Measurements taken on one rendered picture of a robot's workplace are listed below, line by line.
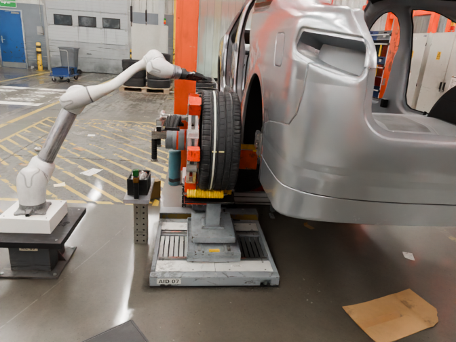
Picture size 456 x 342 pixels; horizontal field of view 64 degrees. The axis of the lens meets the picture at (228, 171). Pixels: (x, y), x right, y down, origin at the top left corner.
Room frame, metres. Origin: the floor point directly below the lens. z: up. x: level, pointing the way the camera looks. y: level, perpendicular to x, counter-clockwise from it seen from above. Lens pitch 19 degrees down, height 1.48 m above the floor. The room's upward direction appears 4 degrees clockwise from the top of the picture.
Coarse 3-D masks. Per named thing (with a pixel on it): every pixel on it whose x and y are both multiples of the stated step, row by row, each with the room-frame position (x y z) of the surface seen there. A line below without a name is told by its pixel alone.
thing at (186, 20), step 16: (176, 0) 2.73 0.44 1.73; (192, 0) 2.74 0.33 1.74; (176, 16) 2.73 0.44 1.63; (192, 16) 2.74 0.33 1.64; (176, 32) 2.73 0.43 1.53; (192, 32) 2.75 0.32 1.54; (176, 48) 2.73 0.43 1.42; (192, 48) 2.75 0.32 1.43; (176, 64) 2.73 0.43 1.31; (192, 64) 2.75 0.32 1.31; (176, 80) 2.73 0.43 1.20; (176, 96) 2.73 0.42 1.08; (176, 112) 2.73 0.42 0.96
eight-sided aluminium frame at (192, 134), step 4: (188, 100) 2.46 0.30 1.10; (188, 108) 2.23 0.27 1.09; (196, 116) 2.18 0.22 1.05; (196, 120) 2.16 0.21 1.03; (188, 124) 2.14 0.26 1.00; (196, 124) 2.14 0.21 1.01; (188, 128) 2.12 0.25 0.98; (196, 128) 2.12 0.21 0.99; (188, 132) 2.10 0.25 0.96; (192, 132) 2.10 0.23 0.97; (196, 132) 2.10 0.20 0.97; (188, 136) 2.09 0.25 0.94; (192, 136) 2.10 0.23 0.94; (196, 136) 2.10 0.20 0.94; (188, 140) 2.09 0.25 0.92; (196, 140) 2.10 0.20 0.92; (188, 144) 2.09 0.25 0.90; (196, 144) 2.10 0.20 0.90; (188, 164) 2.09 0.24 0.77; (192, 164) 2.10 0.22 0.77; (196, 164) 2.10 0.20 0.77; (188, 168) 2.09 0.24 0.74; (192, 168) 2.10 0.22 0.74; (196, 168) 2.10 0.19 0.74; (188, 172) 2.13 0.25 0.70; (192, 172) 2.41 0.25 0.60; (188, 176) 2.17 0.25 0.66; (192, 176) 2.26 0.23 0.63; (188, 180) 2.22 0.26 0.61; (192, 180) 2.24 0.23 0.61
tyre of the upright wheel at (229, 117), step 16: (208, 96) 2.27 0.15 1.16; (224, 96) 2.30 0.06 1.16; (208, 112) 2.15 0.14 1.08; (224, 112) 2.16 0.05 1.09; (240, 112) 2.19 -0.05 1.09; (208, 128) 2.08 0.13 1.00; (224, 128) 2.10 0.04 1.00; (240, 128) 2.12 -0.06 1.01; (208, 144) 2.05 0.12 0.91; (224, 144) 2.07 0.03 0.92; (240, 144) 2.09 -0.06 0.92; (208, 160) 2.05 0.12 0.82; (224, 160) 2.07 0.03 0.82; (208, 176) 2.10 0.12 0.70; (224, 176) 2.10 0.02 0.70
